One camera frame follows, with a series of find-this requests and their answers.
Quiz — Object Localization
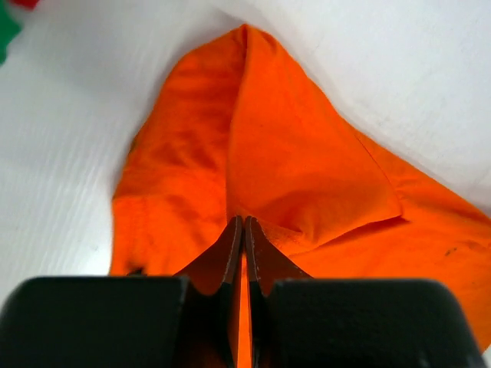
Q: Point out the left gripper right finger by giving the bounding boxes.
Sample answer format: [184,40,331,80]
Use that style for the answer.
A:
[244,217,485,367]

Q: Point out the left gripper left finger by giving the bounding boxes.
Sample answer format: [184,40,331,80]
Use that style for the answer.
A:
[1,216,242,367]

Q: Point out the orange t shirt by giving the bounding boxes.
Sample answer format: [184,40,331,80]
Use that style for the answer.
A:
[110,25,490,367]

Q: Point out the green folded t shirt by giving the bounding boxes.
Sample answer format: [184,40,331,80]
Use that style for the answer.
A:
[0,1,21,64]

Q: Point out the red folded t shirt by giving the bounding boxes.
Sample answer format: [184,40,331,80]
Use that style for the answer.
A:
[11,0,39,10]

